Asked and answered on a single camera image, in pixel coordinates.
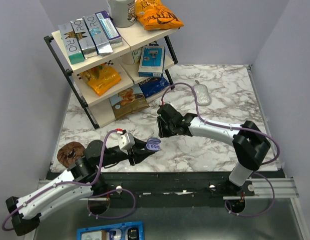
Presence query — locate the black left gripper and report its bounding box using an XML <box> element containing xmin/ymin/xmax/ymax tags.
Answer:
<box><xmin>97</xmin><ymin>136</ymin><xmax>155</xmax><ymax>169</ymax></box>

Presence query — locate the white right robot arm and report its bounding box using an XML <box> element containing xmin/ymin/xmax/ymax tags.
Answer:
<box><xmin>157</xmin><ymin>103</ymin><xmax>270</xmax><ymax>196</ymax></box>

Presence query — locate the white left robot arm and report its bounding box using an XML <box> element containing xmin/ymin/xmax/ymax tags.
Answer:
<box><xmin>6</xmin><ymin>133</ymin><xmax>161</xmax><ymax>236</ymax></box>

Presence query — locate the dark blue snack bag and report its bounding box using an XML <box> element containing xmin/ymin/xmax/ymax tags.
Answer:
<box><xmin>138</xmin><ymin>77</ymin><xmax>169</xmax><ymax>98</ymax></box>

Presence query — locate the brown cookie bag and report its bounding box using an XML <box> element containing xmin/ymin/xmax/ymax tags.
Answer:
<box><xmin>110</xmin><ymin>84</ymin><xmax>149</xmax><ymax>120</ymax></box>

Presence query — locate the blue razor box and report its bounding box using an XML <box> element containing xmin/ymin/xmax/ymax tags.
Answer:
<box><xmin>138</xmin><ymin>45</ymin><xmax>165</xmax><ymax>78</ymax></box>

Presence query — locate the brown crumpled wrapper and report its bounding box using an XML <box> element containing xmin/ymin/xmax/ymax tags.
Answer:
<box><xmin>57</xmin><ymin>141</ymin><xmax>85</xmax><ymax>168</ymax></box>

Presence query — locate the white cup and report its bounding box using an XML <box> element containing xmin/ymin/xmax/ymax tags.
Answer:
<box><xmin>121</xmin><ymin>47</ymin><xmax>142</xmax><ymax>65</ymax></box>

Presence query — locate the blue plastic tray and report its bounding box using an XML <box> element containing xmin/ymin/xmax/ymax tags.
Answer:
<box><xmin>77</xmin><ymin>221</ymin><xmax>145</xmax><ymax>240</ymax></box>

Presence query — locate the orange snack bag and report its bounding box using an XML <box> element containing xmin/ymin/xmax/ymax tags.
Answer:
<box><xmin>80</xmin><ymin>64</ymin><xmax>121</xmax><ymax>96</ymax></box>

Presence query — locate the purple white box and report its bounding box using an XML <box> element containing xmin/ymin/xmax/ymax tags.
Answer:
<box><xmin>95</xmin><ymin>10</ymin><xmax>123</xmax><ymax>48</ymax></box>

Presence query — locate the blue silver RO box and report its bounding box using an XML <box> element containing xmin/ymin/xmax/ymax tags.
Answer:
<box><xmin>84</xmin><ymin>14</ymin><xmax>113</xmax><ymax>56</ymax></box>

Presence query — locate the orange chips bag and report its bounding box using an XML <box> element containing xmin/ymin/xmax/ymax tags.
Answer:
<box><xmin>135</xmin><ymin>0</ymin><xmax>184</xmax><ymax>30</ymax></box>

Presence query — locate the teal RO box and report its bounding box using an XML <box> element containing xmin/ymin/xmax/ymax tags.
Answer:
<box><xmin>58</xmin><ymin>22</ymin><xmax>85</xmax><ymax>65</ymax></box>

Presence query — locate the grey printed mug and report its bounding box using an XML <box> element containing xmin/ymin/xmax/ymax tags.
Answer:
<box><xmin>107</xmin><ymin>0</ymin><xmax>136</xmax><ymax>28</ymax></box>

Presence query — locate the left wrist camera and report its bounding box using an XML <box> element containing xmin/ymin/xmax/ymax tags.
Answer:
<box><xmin>118</xmin><ymin>132</ymin><xmax>135</xmax><ymax>151</ymax></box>

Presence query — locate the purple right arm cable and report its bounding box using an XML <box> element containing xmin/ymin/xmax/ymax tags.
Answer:
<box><xmin>161</xmin><ymin>82</ymin><xmax>280</xmax><ymax>218</ymax></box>

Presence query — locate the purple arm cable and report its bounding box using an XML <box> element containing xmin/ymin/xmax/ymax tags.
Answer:
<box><xmin>161</xmin><ymin>82</ymin><xmax>280</xmax><ymax>218</ymax></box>
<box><xmin>1</xmin><ymin>128</ymin><xmax>136</xmax><ymax>231</ymax></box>

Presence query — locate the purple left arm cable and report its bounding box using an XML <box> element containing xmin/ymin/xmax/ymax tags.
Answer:
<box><xmin>1</xmin><ymin>128</ymin><xmax>136</xmax><ymax>231</ymax></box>

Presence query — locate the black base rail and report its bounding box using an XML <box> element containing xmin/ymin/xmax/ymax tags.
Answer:
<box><xmin>93</xmin><ymin>172</ymin><xmax>254</xmax><ymax>208</ymax></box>

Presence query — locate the black frame wooden shelf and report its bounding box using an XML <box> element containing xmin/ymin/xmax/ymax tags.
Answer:
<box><xmin>44</xmin><ymin>22</ymin><xmax>178</xmax><ymax>129</ymax></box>

